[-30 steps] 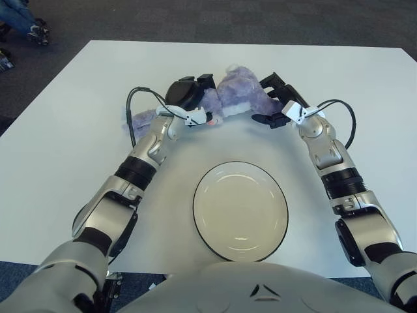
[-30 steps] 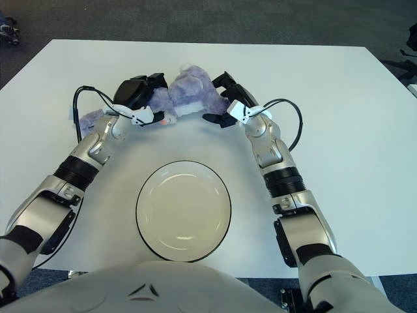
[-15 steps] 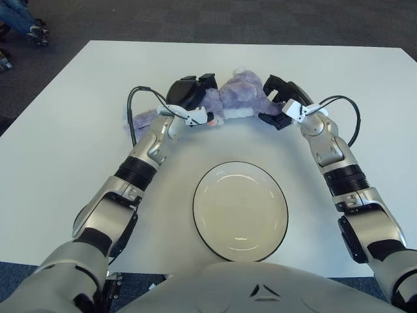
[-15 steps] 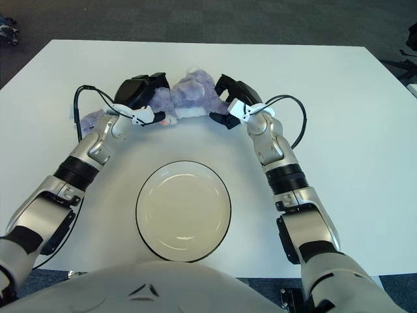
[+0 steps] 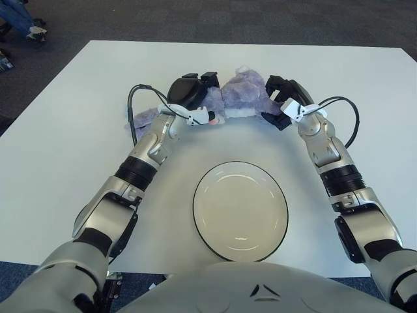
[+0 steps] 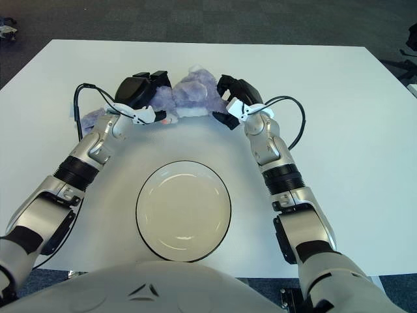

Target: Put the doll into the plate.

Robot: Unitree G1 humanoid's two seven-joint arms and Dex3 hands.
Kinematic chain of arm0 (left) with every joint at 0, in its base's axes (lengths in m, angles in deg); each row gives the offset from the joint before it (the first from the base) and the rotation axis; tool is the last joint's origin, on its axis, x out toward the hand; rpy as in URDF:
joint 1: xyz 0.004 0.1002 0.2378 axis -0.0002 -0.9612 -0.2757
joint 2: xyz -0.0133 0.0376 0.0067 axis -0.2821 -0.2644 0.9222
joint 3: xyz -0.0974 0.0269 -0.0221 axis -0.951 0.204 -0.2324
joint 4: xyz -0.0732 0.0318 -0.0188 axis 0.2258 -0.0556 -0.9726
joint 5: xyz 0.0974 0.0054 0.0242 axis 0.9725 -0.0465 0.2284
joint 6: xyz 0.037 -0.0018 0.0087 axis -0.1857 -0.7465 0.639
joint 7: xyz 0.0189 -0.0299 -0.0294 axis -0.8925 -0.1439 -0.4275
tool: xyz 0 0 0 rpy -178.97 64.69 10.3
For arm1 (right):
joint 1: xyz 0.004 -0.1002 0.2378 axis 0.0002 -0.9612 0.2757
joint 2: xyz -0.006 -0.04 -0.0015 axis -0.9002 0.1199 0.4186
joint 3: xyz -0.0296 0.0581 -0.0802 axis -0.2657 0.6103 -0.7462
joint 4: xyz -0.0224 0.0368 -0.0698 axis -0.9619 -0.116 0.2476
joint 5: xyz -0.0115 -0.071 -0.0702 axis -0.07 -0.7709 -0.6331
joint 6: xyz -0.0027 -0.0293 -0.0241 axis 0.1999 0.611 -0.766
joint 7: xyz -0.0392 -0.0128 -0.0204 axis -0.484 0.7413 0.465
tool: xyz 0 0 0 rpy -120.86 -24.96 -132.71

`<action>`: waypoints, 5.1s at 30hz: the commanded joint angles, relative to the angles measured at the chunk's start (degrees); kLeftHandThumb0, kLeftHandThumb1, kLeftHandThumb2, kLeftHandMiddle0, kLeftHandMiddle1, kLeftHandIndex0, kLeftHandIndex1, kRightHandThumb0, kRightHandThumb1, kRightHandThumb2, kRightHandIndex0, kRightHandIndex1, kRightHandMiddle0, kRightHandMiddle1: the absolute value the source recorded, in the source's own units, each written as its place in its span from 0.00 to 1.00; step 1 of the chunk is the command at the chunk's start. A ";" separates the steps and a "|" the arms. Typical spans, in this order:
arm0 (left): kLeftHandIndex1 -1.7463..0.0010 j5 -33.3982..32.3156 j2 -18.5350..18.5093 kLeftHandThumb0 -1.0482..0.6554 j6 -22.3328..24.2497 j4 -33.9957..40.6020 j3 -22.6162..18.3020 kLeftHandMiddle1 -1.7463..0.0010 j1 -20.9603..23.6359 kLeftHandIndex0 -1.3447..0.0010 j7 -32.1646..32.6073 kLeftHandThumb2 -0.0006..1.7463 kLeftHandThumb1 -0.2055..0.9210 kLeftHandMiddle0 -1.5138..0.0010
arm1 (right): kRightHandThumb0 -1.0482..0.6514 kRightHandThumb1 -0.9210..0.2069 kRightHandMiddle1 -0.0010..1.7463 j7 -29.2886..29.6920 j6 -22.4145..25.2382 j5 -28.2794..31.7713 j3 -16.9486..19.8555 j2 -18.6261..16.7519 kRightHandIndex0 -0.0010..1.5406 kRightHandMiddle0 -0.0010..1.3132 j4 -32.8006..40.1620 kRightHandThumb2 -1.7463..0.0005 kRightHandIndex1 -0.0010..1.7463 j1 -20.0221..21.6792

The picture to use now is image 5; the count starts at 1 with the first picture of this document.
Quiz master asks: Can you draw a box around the purple plush bunny doll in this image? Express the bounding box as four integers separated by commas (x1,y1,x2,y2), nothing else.
123,65,284,140

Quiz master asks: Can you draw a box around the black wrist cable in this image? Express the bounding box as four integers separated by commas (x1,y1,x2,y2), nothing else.
126,83,190,147
317,96,360,147

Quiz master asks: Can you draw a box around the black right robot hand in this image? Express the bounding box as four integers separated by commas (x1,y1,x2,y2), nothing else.
260,74,315,131

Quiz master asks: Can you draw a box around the metal table leg bracket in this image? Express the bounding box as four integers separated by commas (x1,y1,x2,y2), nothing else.
103,271,124,310

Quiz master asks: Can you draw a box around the blue jeans leg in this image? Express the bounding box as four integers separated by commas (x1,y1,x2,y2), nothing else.
0,0,35,37

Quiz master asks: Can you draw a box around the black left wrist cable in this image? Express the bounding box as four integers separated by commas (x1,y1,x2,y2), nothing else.
126,83,190,147

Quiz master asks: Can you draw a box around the patterned sneaker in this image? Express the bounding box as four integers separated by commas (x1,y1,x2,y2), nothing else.
25,25,49,42

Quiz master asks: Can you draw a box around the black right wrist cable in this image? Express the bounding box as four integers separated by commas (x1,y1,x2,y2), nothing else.
317,96,360,147

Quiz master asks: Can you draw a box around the white plate with black rim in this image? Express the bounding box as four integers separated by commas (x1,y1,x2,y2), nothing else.
192,160,289,263

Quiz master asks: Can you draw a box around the dark printed floor item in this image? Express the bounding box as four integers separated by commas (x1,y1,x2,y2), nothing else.
0,48,16,73

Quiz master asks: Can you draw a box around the silver robot torso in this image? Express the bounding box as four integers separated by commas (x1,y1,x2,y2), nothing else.
117,260,395,313

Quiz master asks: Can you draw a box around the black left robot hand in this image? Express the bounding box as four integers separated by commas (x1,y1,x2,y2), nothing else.
166,71,220,110

